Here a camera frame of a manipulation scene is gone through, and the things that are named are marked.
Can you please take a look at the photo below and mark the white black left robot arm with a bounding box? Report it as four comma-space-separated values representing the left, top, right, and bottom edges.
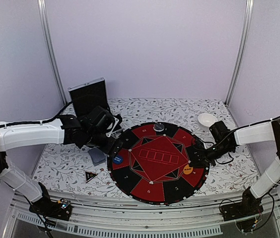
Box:
0, 106, 122, 215

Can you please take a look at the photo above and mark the blue small blind button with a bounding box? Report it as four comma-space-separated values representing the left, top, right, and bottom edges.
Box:
113, 155, 124, 165

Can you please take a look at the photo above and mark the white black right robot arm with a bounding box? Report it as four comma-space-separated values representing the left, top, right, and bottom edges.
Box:
189, 115, 280, 198

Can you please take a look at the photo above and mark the round red black poker mat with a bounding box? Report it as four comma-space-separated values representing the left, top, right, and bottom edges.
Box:
107, 122, 210, 205

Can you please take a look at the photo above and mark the left aluminium frame post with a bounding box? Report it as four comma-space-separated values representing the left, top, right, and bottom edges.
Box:
37, 0, 67, 105

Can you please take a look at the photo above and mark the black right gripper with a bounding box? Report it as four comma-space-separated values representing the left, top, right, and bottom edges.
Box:
190, 141, 234, 168

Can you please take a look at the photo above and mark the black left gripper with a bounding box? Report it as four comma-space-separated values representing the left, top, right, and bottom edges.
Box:
85, 131, 124, 158

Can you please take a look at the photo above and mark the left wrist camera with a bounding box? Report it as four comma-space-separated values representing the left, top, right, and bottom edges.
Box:
106, 115, 122, 137

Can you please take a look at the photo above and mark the clear dealer button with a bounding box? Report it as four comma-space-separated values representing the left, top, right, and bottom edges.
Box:
153, 122, 165, 132

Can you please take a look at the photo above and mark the aluminium front rail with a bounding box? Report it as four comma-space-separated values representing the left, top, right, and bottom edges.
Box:
2, 190, 280, 238

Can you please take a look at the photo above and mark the aluminium frame post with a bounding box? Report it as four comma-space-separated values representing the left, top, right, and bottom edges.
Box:
37, 0, 67, 105
224, 0, 254, 107

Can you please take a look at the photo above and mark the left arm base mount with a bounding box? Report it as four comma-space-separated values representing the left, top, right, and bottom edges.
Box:
28, 183, 72, 222

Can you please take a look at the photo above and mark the white ceramic bowl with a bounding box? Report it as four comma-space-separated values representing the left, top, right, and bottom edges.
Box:
197, 113, 218, 127

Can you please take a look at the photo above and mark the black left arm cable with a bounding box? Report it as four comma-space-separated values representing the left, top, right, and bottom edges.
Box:
0, 100, 81, 137

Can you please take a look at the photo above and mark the black triangular card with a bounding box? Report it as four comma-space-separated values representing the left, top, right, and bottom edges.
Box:
85, 172, 97, 183

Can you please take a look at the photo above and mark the orange big blind button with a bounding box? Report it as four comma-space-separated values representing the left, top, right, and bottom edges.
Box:
183, 165, 193, 175

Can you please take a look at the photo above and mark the right aluminium frame post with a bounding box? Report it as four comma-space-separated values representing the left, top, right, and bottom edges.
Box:
224, 0, 254, 107

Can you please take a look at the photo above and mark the aluminium poker chip case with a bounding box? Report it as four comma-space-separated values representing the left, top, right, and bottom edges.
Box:
68, 77, 122, 139

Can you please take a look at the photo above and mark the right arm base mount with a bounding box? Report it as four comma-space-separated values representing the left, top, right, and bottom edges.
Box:
219, 198, 264, 233

